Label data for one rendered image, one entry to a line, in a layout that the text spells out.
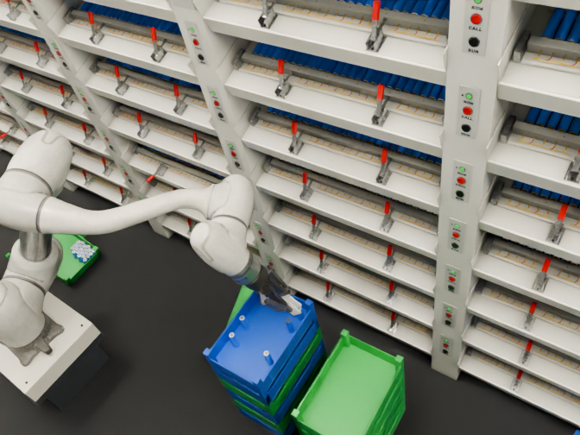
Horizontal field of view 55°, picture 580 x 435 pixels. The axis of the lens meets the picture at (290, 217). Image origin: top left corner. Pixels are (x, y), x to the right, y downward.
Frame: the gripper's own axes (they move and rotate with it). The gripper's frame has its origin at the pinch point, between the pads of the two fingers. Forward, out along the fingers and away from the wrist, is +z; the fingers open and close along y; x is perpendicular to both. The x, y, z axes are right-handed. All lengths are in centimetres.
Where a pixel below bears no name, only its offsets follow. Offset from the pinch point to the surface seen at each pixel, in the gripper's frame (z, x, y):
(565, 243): -7, 77, 12
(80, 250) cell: -8, -114, -58
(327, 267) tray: 19.9, 0.3, -25.2
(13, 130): -48, -145, -119
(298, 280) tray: 31, -20, -34
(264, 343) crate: 3.7, -12.0, 7.9
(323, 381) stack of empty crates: 18.2, 0.2, 17.2
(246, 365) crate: 1.6, -16.5, 15.0
